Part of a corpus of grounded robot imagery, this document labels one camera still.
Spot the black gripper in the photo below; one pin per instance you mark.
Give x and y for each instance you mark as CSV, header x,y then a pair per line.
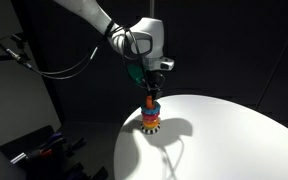
x,y
156,81

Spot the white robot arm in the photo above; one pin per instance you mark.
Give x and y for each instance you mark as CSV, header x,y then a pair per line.
x,y
144,36

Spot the grey vertical pole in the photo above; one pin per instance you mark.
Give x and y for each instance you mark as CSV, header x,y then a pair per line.
x,y
152,8

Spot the black perforated breadboard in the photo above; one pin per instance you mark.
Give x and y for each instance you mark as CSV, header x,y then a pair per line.
x,y
34,163

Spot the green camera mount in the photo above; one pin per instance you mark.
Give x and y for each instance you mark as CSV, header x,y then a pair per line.
x,y
135,74

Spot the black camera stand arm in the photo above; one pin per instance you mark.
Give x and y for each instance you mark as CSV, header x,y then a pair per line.
x,y
19,55

